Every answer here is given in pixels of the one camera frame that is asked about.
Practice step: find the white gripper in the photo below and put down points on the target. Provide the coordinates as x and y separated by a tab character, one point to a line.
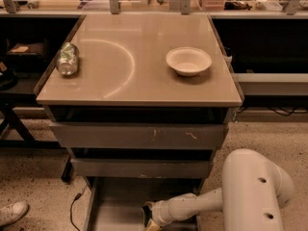
159	212

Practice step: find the dark green yellow sponge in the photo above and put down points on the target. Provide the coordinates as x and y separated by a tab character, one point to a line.
147	215

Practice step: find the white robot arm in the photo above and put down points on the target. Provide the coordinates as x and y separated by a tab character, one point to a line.
254	190

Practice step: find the bottom open grey drawer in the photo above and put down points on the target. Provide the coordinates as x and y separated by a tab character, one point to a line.
115	203

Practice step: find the middle grey drawer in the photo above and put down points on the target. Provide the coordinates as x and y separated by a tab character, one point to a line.
141	168

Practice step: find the top grey drawer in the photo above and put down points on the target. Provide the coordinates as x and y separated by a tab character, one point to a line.
138	136

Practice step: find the grey drawer cabinet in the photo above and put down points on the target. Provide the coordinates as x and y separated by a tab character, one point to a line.
123	77

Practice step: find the white sneaker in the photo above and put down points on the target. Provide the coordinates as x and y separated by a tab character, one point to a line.
13	213

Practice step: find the white paper bowl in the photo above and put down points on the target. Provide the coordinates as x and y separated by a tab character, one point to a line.
188	61

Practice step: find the crushed green soda can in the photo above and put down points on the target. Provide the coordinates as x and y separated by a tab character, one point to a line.
67	63

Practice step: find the dark box on shelf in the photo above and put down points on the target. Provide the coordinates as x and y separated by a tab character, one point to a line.
28	57

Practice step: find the black table leg frame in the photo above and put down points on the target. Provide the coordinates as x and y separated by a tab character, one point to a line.
12	112

